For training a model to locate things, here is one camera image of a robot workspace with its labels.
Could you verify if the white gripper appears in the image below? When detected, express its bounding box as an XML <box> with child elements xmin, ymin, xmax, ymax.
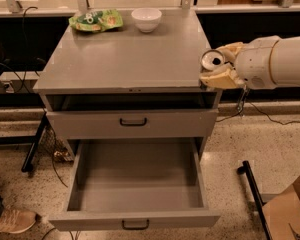
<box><xmin>199</xmin><ymin>36</ymin><xmax>280</xmax><ymax>90</ymax></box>

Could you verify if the silver redbull can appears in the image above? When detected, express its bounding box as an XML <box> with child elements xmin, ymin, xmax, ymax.
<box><xmin>200</xmin><ymin>49</ymin><xmax>225</xmax><ymax>71</ymax></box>

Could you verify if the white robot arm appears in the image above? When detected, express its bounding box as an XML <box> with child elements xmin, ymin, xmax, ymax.
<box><xmin>200</xmin><ymin>36</ymin><xmax>300</xmax><ymax>90</ymax></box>

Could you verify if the closed grey upper drawer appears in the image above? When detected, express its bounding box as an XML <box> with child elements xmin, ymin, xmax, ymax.
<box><xmin>47</xmin><ymin>109</ymin><xmax>217</xmax><ymax>139</ymax></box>

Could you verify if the grey drawer cabinet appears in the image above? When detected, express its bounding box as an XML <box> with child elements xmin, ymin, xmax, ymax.
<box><xmin>34</xmin><ymin>9</ymin><xmax>221</xmax><ymax>153</ymax></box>

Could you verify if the open grey lower drawer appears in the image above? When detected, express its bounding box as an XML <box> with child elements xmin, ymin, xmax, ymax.
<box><xmin>49</xmin><ymin>138</ymin><xmax>220</xmax><ymax>231</ymax></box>

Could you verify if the white bowl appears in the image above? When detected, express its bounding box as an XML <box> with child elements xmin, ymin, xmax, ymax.
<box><xmin>131</xmin><ymin>8</ymin><xmax>162</xmax><ymax>33</ymax></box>

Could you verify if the black metal stand bar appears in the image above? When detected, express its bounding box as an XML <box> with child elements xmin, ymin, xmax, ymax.
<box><xmin>237</xmin><ymin>160</ymin><xmax>272</xmax><ymax>240</ymax></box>

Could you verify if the green chip bag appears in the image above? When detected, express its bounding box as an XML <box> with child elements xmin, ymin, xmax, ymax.
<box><xmin>68</xmin><ymin>9</ymin><xmax>123</xmax><ymax>32</ymax></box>

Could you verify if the cardboard box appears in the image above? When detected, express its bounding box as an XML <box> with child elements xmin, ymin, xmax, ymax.
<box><xmin>263</xmin><ymin>176</ymin><xmax>300</xmax><ymax>240</ymax></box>

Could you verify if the black table leg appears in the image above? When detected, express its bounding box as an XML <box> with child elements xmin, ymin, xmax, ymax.
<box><xmin>21</xmin><ymin>115</ymin><xmax>48</xmax><ymax>173</ymax></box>

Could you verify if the tan sneaker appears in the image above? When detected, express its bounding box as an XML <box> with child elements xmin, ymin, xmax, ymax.
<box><xmin>0</xmin><ymin>209</ymin><xmax>36</xmax><ymax>234</ymax></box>

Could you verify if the black cable right floor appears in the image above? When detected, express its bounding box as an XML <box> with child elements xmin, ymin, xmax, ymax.
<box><xmin>215</xmin><ymin>87</ymin><xmax>300</xmax><ymax>126</ymax></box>

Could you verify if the black cable left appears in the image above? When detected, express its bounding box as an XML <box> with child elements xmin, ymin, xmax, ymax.
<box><xmin>0</xmin><ymin>5</ymin><xmax>47</xmax><ymax>94</ymax></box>

